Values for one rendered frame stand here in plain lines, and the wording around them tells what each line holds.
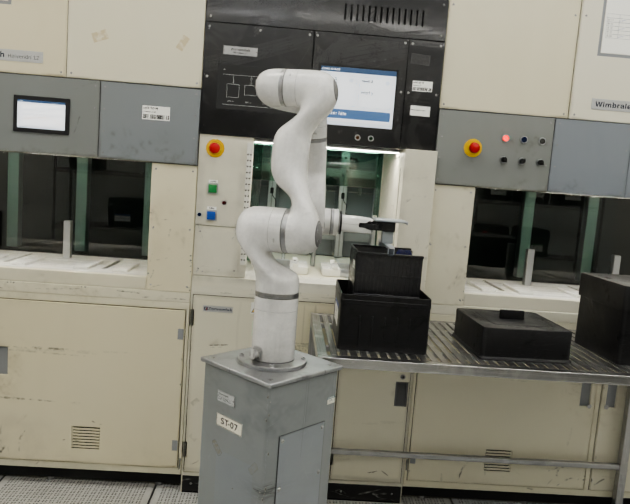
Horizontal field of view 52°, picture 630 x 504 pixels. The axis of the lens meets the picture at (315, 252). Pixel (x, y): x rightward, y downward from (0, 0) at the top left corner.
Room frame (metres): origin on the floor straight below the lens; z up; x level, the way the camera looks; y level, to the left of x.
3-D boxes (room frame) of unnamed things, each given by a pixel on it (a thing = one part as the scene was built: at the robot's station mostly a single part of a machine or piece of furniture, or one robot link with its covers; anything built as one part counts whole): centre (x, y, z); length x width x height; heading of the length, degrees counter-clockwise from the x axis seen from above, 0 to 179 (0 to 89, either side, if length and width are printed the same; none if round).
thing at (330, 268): (2.73, -0.14, 0.89); 0.22 x 0.21 x 0.04; 3
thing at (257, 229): (1.73, 0.13, 1.07); 0.19 x 0.12 x 0.24; 76
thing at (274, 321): (1.72, 0.10, 0.85); 0.19 x 0.19 x 0.18
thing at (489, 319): (2.06, -0.66, 0.83); 0.29 x 0.29 x 0.13; 5
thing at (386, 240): (2.04, -0.22, 1.00); 0.24 x 0.20 x 0.32; 2
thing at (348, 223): (2.04, -0.12, 1.14); 0.11 x 0.10 x 0.07; 92
